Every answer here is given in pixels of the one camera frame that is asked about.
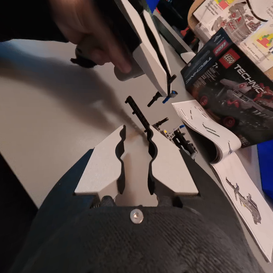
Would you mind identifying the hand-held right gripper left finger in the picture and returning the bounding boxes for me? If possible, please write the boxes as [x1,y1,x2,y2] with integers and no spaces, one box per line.
[74,125,127,205]

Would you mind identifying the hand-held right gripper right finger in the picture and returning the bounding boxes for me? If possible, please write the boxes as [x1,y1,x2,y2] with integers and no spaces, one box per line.
[147,125,200,195]

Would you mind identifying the long black toy beam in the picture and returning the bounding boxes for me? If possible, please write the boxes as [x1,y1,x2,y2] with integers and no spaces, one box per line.
[125,96,153,138]

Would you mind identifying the partly built toy chassis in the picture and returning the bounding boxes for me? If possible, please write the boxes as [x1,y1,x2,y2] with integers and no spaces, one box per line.
[152,117,198,161]

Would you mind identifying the black toy car set box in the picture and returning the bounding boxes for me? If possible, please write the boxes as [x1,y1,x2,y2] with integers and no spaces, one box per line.
[180,27,273,149]

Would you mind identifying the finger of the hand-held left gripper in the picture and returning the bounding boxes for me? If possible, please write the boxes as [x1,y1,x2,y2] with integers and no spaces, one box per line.
[143,10,172,79]
[132,10,170,98]

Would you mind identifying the black toy axle pin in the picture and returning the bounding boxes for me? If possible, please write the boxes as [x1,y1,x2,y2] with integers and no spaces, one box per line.
[147,91,164,107]

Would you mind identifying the person's left hand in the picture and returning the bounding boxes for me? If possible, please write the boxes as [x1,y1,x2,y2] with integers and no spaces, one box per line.
[50,0,132,74]

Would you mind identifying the open instruction booklet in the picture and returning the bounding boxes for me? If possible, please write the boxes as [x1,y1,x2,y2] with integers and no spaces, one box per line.
[171,99,273,264]

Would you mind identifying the instruction poster on wooden board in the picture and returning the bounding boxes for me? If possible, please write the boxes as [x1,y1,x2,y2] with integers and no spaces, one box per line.
[187,0,273,73]

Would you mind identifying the nested blue storage bins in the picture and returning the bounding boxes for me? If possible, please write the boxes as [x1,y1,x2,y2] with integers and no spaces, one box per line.
[257,141,273,199]

